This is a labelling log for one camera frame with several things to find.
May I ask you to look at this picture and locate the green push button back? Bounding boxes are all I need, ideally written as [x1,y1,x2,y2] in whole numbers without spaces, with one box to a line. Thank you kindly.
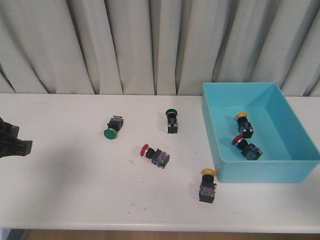
[165,108,178,134]

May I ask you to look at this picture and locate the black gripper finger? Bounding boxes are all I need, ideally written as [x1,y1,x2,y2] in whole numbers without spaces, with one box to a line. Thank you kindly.
[0,138,33,158]
[0,118,20,144]

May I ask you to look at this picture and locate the grey pleated curtain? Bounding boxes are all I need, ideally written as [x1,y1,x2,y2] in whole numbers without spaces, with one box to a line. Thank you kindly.
[0,0,320,97]

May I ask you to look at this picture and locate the red push button centre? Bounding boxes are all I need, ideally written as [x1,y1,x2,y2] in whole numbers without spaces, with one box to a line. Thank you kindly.
[139,144,170,169]

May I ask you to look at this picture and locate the light blue plastic box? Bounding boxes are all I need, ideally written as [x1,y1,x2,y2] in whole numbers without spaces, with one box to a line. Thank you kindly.
[202,82,320,183]

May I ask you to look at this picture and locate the green push button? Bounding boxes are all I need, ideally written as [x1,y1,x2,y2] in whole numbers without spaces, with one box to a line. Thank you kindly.
[103,115,124,140]
[165,108,178,134]

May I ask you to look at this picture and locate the yellow push button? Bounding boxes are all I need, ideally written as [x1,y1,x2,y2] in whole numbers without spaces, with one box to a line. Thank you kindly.
[198,168,217,204]
[235,111,254,139]

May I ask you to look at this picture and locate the yellow push button by box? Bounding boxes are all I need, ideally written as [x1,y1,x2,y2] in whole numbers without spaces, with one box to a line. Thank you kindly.
[198,168,217,204]

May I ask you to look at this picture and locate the red push button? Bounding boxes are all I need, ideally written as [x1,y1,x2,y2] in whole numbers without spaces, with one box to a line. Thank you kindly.
[232,134,263,161]
[139,144,170,169]

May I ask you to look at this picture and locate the green push button left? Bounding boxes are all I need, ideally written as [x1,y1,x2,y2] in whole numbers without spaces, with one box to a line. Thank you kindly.
[103,115,124,140]

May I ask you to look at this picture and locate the red push button front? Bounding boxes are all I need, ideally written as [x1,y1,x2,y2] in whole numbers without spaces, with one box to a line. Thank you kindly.
[232,134,263,161]

